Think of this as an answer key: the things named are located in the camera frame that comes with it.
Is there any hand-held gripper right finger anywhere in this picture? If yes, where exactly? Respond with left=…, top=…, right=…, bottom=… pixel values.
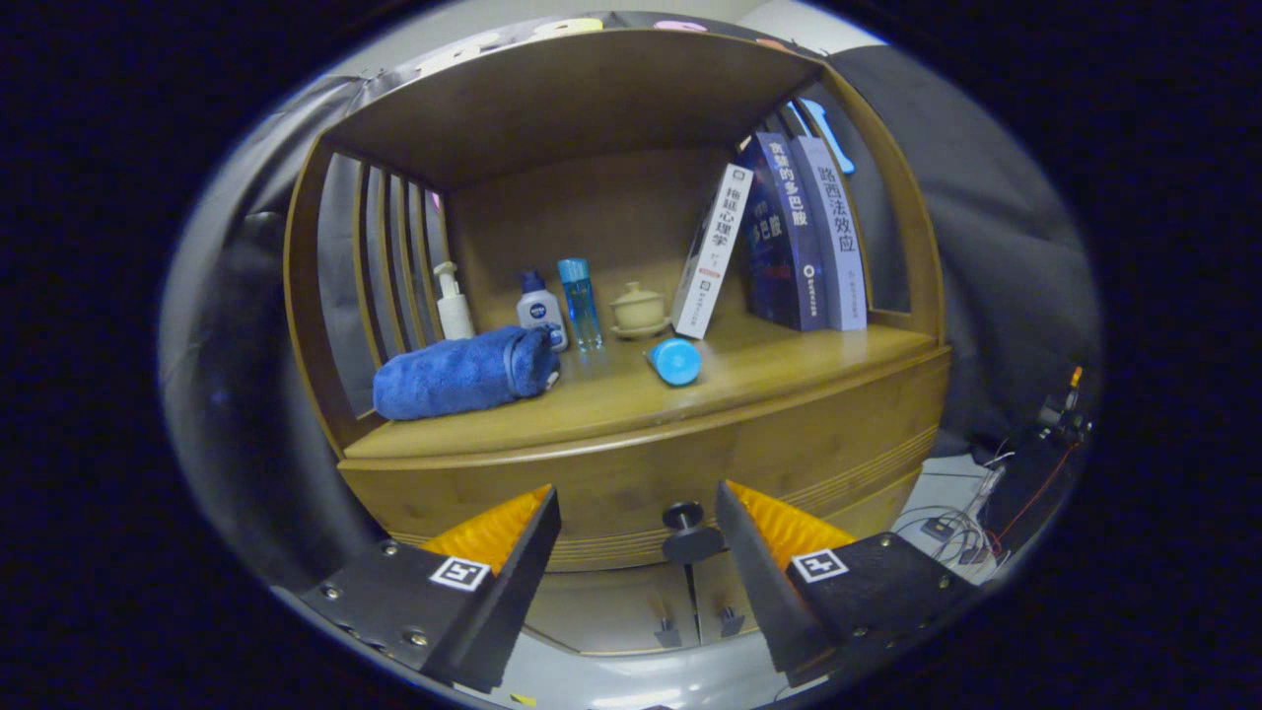
left=715, top=479, right=982, bottom=689

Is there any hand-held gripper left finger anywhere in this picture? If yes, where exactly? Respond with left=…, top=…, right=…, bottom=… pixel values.
left=299, top=483, right=563, bottom=694

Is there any wooden drawer with black knob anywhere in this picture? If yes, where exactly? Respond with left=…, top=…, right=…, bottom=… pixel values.
left=337, top=345, right=952, bottom=575

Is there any blue and white cosmetic tube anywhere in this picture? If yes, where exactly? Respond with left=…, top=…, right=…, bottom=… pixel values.
left=646, top=337, right=703, bottom=387

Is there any wooden cabinet door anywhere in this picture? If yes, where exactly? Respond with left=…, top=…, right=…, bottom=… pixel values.
left=523, top=564, right=701, bottom=657
left=690, top=552, right=780, bottom=640

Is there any wooden countertop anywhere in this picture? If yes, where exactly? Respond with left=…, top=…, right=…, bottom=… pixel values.
left=340, top=314, right=947, bottom=464

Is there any wooden cabinet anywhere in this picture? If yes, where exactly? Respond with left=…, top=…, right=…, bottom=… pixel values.
left=283, top=28, right=952, bottom=657

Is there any blue rolled towel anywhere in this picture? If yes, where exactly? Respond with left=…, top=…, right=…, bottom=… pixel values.
left=372, top=325, right=563, bottom=422

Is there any white pump bottle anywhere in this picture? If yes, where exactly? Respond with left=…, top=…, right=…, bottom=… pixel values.
left=434, top=260, right=476, bottom=341

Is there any white bottle with blue cap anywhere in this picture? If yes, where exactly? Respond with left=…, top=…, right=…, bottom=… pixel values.
left=516, top=269, right=570, bottom=353

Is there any clear blue bottle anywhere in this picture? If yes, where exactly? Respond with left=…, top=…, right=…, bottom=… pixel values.
left=557, top=258, right=604, bottom=352

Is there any beige lidded teacup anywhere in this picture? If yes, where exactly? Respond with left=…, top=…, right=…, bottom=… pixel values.
left=608, top=281, right=671, bottom=340

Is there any white book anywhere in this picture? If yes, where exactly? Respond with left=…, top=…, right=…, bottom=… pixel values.
left=670, top=163, right=755, bottom=340

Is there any dark blue book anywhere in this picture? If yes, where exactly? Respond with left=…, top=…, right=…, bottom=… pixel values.
left=739, top=131, right=831, bottom=333

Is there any light purple book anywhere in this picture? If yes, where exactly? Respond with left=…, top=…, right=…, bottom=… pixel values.
left=791, top=135, right=869, bottom=332

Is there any bundle of floor cables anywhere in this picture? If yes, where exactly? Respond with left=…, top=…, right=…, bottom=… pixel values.
left=892, top=449, right=1017, bottom=568

